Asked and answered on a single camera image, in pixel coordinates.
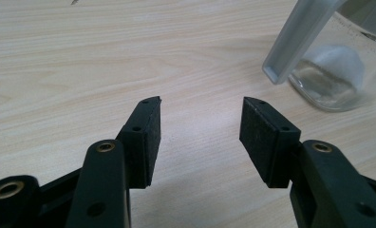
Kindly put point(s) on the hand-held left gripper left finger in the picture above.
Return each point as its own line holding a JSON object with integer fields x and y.
{"x": 143, "y": 142}

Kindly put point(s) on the small dark scrap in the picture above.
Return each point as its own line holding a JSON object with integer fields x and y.
{"x": 74, "y": 2}

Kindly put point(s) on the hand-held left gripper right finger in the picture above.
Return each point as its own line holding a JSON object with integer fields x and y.
{"x": 265, "y": 142}

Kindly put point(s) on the clear container with grey lid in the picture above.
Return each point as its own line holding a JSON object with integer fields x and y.
{"x": 298, "y": 38}

